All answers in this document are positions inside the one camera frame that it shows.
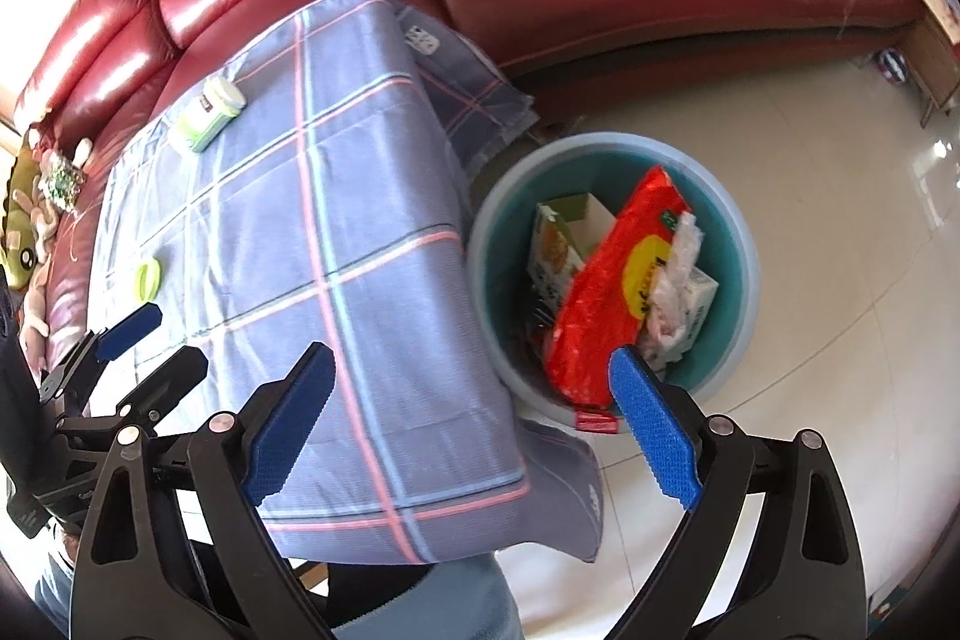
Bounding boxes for white tissue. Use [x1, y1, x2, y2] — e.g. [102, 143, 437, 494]
[638, 211, 703, 377]

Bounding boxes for red yellow snack bag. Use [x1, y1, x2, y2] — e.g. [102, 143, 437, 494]
[545, 166, 688, 409]

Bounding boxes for green tissue box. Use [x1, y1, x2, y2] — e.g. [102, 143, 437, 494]
[527, 193, 615, 315]

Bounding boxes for teal round trash bin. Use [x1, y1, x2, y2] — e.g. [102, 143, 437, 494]
[467, 131, 761, 434]

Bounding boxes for green jar lid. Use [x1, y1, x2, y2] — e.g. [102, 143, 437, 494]
[133, 257, 163, 304]

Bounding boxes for green plush toy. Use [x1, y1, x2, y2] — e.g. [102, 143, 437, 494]
[2, 145, 39, 291]

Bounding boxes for beige plush rabbit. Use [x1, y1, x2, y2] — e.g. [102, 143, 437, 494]
[14, 138, 93, 377]

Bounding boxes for green sequin pouch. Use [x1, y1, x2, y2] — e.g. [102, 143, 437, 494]
[39, 149, 86, 213]

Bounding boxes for blue plaid table cloth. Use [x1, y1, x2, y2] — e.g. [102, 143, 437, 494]
[88, 0, 604, 565]

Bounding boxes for green white plastic jar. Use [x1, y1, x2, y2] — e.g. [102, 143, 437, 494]
[174, 74, 247, 152]

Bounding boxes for wooden side table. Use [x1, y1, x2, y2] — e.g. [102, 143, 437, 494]
[900, 0, 958, 128]

